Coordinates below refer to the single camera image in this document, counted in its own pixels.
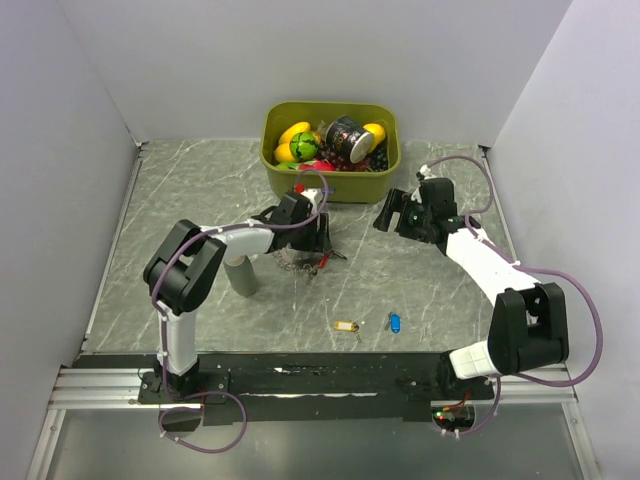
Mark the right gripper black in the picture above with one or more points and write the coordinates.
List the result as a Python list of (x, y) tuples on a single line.
[(398, 201)]

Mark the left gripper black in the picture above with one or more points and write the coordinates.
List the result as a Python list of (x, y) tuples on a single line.
[(318, 242)]

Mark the black tag key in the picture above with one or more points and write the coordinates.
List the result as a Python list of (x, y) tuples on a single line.
[(336, 254)]

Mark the large keyring with small rings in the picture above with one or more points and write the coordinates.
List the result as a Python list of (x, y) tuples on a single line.
[(302, 265)]

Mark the olive green plastic bin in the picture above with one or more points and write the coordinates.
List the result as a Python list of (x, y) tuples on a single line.
[(343, 187)]

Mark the yellow tag key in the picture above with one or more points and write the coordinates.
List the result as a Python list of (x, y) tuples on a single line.
[(348, 327)]

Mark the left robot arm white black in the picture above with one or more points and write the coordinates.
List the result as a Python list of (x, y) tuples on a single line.
[(181, 273)]

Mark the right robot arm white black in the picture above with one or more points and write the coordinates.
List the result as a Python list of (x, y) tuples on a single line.
[(528, 327)]

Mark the dark grapes bunch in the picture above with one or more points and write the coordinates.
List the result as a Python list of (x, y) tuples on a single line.
[(375, 161)]

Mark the red toy fruit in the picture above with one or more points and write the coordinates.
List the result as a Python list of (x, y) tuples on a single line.
[(319, 165)]

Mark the yellow toy lemon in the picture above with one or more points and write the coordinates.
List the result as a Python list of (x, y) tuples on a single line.
[(378, 132)]

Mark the grey bottle with beige cap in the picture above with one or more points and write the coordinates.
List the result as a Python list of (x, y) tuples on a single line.
[(241, 275)]

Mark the black paper cup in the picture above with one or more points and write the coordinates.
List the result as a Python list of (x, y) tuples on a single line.
[(349, 139)]

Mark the green watermelon toy ball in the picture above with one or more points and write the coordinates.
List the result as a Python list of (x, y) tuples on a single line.
[(304, 146)]

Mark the yellow toy mango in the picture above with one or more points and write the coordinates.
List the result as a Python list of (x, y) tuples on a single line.
[(288, 134)]

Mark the blue tag key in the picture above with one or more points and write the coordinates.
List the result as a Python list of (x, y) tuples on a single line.
[(393, 323)]

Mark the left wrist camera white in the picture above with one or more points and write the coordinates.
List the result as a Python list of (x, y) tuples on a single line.
[(314, 195)]

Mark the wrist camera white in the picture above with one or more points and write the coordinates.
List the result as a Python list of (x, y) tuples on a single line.
[(314, 195), (425, 173)]

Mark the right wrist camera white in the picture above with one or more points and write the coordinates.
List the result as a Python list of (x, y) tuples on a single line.
[(425, 173)]

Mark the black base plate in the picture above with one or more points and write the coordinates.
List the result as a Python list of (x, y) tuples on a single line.
[(229, 387)]

